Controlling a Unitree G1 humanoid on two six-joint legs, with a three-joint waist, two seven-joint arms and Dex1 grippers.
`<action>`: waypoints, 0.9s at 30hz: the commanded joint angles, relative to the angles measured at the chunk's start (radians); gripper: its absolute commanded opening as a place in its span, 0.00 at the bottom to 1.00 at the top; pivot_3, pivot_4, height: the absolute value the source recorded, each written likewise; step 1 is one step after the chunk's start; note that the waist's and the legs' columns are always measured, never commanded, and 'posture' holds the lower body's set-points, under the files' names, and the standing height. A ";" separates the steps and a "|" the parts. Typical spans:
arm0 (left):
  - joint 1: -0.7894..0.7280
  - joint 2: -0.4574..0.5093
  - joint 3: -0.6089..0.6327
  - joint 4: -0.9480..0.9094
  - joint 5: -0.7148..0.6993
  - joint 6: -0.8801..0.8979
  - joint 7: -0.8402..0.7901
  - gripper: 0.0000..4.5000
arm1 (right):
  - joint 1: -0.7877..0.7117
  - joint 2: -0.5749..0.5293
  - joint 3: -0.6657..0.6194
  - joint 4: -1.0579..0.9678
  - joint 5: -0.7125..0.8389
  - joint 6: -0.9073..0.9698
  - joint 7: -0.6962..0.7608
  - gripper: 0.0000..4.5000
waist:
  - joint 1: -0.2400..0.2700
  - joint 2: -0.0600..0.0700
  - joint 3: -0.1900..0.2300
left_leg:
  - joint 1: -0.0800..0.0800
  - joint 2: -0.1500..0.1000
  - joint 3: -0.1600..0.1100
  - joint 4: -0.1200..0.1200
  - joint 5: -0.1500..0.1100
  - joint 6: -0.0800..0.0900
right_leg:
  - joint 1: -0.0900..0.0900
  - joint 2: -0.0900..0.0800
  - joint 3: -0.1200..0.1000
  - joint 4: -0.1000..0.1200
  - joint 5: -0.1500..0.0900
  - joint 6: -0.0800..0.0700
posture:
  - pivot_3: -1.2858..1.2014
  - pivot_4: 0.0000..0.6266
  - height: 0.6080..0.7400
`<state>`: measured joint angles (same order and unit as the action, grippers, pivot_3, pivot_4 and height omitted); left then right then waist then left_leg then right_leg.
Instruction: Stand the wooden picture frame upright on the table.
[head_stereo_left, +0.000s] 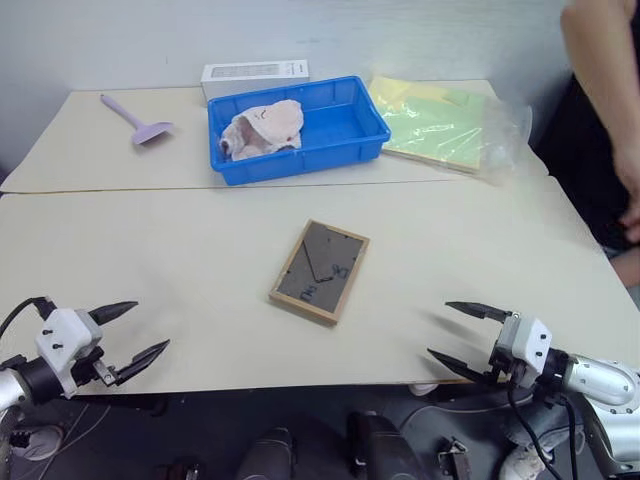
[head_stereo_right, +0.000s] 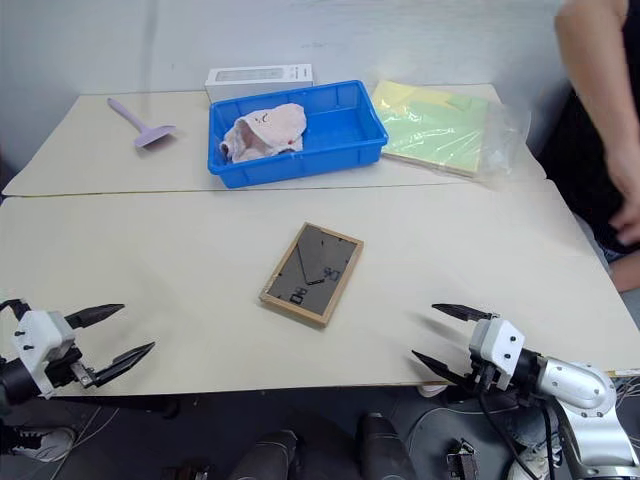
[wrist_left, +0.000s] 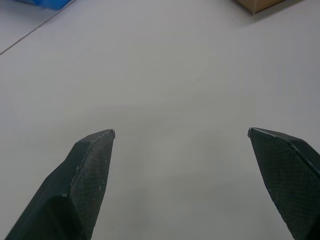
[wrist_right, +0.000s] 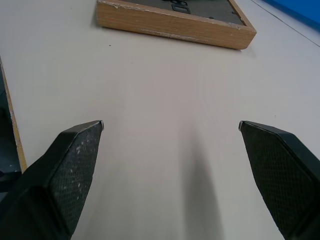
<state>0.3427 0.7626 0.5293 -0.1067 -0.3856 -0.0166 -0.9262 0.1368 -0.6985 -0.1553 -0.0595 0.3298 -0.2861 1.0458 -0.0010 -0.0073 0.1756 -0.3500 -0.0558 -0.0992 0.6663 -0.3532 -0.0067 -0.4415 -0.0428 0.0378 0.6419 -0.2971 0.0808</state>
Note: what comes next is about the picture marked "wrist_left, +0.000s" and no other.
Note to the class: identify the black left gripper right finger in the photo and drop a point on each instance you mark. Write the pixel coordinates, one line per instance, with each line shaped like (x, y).
(287, 175)

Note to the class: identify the blue plastic bin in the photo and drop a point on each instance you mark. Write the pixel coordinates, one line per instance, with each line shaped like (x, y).
(50, 3)

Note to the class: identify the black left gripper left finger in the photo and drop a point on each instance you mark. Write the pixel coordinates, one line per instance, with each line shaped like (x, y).
(75, 190)

